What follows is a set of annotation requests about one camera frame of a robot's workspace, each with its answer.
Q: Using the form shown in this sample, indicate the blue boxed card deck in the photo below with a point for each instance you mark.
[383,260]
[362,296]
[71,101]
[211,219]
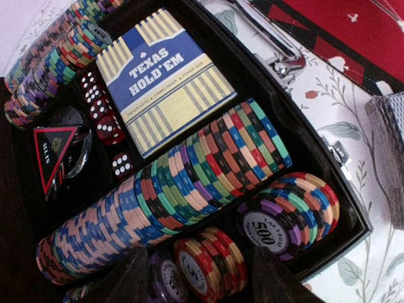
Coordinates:
[161,81]

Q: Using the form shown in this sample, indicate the open black poker chip case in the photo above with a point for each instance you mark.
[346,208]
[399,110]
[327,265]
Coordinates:
[27,218]

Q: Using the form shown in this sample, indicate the round red black poker mat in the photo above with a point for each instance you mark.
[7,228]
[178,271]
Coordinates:
[361,39]

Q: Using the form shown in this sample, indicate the back row poker chips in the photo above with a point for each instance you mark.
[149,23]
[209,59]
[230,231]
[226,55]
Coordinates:
[56,57]

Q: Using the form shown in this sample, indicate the red dice row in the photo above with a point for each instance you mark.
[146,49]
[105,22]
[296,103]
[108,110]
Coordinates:
[107,126]

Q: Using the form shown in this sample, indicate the grey card deck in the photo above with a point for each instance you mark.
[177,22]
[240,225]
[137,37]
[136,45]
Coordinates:
[386,116]

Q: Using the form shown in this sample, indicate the front row poker chips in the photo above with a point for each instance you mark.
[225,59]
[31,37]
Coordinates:
[221,162]

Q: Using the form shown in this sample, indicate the row poker chips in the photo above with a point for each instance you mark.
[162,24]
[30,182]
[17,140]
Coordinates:
[56,57]
[221,162]

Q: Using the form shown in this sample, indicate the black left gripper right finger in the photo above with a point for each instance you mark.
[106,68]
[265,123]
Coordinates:
[272,281]

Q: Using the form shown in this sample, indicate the red 5 poker chip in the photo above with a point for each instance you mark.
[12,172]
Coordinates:
[212,264]

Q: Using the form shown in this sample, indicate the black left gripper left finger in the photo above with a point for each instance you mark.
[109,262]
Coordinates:
[127,282]

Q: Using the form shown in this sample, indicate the purple 500 poker chip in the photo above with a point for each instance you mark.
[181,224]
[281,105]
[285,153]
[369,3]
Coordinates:
[290,215]

